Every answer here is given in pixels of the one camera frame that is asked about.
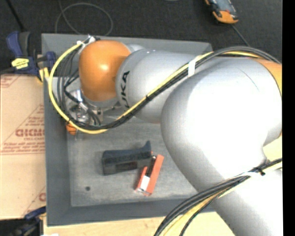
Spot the small orange object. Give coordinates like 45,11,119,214
65,123,78,136

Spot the brown cardboard board red print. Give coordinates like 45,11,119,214
0,73,47,221

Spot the grey metal bin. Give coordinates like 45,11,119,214
41,32,213,226

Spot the orange-red flat box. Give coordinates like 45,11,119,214
133,154,165,197

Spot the dark grey handled tool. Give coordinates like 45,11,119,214
101,140,153,176

